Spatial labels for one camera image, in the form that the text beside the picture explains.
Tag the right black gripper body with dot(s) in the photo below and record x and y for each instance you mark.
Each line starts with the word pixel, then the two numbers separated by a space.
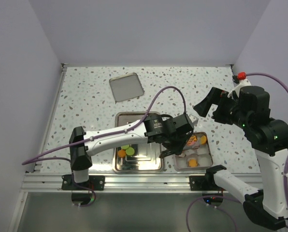
pixel 240 117

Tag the orange fish cookie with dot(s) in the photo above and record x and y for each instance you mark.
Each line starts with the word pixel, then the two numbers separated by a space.
pixel 193 138

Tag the pink sandwich cookie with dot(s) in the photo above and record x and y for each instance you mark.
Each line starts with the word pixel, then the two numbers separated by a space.
pixel 191 144

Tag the square tin lid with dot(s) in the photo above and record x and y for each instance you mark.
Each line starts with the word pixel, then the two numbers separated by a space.
pixel 126 87

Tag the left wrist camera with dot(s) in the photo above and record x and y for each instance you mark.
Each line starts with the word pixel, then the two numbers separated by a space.
pixel 194 119

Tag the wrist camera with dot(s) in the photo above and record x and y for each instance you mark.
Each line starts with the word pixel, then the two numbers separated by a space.
pixel 240 80
pixel 194 119

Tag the flower edged orange cookie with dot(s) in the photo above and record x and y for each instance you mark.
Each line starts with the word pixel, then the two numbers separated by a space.
pixel 192 163

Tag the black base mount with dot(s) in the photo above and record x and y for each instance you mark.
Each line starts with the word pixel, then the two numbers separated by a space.
pixel 95 183
pixel 205 182

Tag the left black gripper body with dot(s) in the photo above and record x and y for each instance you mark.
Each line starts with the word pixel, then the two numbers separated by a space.
pixel 176 143

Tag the orange chip cookie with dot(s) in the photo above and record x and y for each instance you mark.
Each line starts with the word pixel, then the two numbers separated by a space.
pixel 121 153

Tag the pink cookie tin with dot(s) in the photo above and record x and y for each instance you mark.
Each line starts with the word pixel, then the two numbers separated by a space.
pixel 201 153

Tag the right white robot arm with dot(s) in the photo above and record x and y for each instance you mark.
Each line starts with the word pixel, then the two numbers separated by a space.
pixel 266 207

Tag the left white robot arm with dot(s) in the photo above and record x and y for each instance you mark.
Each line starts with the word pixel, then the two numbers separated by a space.
pixel 85 144

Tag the large steel tray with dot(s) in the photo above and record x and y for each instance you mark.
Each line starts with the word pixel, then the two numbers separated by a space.
pixel 145 160

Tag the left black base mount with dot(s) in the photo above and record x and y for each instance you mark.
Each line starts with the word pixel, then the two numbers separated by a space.
pixel 95 183

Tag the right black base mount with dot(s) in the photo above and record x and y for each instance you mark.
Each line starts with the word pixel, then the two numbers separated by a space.
pixel 205 182

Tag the aluminium rail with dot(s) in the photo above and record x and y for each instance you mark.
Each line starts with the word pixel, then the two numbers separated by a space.
pixel 117 183

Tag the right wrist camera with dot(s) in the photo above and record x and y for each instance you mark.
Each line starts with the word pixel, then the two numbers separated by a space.
pixel 240 80

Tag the green sandwich cookie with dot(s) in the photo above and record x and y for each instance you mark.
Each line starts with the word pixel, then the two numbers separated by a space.
pixel 130 151
pixel 125 147

